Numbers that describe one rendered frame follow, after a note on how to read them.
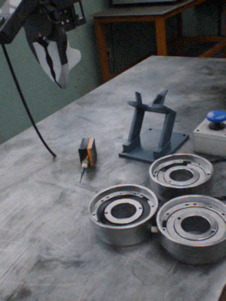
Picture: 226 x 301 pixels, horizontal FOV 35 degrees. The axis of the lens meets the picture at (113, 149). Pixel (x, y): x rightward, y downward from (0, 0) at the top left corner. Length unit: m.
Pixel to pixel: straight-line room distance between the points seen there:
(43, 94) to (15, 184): 1.90
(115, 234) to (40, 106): 2.13
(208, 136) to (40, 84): 1.97
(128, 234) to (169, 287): 0.09
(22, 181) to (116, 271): 0.31
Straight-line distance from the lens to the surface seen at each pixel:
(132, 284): 0.49
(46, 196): 0.67
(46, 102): 2.62
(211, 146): 0.72
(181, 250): 0.48
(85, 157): 0.70
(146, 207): 0.55
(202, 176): 0.61
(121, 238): 0.51
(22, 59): 2.46
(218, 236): 0.50
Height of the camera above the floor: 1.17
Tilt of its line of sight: 29 degrees down
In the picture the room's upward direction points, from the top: 9 degrees counter-clockwise
